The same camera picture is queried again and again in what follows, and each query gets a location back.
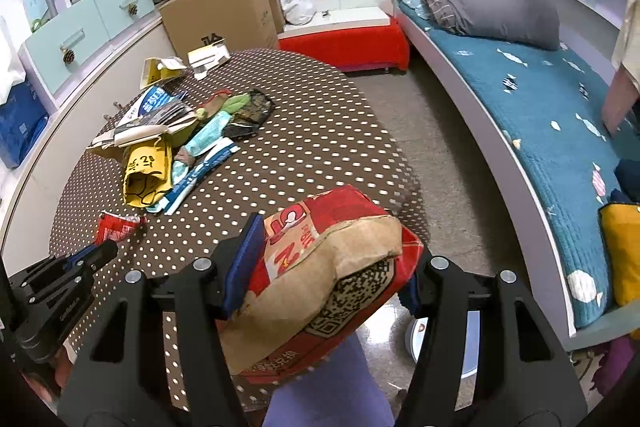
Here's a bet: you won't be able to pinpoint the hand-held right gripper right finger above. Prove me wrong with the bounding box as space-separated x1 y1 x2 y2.
395 252 588 427

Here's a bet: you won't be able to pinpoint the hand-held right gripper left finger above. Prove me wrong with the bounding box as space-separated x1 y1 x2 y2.
57 213 273 427

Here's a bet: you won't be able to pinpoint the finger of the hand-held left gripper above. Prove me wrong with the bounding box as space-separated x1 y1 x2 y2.
62 241 119 270

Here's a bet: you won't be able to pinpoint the red wrapper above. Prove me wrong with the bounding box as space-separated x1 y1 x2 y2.
95 211 147 244

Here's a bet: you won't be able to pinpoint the white trash bin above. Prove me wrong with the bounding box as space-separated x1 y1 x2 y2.
407 307 482 378

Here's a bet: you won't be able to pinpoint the red brown paper bag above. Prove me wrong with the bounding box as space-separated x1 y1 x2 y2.
217 185 425 385

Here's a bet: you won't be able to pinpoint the teal packet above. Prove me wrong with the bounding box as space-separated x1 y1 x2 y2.
186 112 233 158

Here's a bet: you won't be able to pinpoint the green leaf-shaped cloth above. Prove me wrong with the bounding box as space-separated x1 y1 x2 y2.
197 92 252 120

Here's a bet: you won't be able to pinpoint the yellow paper bag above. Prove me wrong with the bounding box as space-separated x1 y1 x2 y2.
122 144 174 208

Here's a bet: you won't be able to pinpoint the blue white striped packet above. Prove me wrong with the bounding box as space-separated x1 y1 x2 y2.
150 142 238 215

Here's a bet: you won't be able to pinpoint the white brown paper bag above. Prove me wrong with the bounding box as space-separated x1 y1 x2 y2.
87 127 168 158

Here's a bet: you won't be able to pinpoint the person's purple pants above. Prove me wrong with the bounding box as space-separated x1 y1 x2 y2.
262 332 396 427

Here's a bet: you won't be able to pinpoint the dark snack bag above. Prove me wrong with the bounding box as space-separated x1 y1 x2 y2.
222 89 275 140

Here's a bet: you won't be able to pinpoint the blue bag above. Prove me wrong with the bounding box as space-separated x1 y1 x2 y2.
0 84 50 170

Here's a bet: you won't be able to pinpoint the grey striped package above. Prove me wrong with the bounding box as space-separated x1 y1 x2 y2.
117 102 201 142

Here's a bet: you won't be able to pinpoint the blue white flat package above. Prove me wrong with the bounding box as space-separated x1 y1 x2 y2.
116 86 188 130

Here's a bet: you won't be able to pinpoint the brown polka-dot tablecloth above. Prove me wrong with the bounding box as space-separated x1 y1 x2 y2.
47 48 426 413

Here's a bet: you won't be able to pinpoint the white yellow box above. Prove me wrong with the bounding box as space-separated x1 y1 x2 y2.
187 44 232 80

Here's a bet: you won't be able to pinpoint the yellow pillow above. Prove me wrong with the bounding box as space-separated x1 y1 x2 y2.
599 202 640 308

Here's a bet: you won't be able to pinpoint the teal drawer cabinet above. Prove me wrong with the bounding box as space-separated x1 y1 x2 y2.
22 0 157 95

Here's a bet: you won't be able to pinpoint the teal bed sheet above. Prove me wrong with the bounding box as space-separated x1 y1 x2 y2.
392 0 640 330

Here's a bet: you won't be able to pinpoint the red bench with white top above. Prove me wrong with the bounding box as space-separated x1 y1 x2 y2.
277 6 411 72

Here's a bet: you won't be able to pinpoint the dark blue pillow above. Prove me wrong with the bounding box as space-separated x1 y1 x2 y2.
612 159 640 202

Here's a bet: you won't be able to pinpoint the large cardboard box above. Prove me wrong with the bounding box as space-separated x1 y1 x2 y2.
159 0 280 58

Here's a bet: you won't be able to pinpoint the small cardboard box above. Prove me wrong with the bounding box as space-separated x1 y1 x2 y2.
267 0 287 34

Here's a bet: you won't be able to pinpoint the white plastic bag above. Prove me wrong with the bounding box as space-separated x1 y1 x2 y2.
282 0 317 26

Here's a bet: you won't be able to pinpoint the pink cloth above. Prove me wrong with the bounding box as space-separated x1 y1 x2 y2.
602 62 640 138

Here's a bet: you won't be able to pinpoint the grey pillow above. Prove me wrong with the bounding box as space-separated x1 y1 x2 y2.
409 0 561 52

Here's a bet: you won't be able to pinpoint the white bed frame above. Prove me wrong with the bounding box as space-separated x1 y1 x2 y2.
392 2 581 338

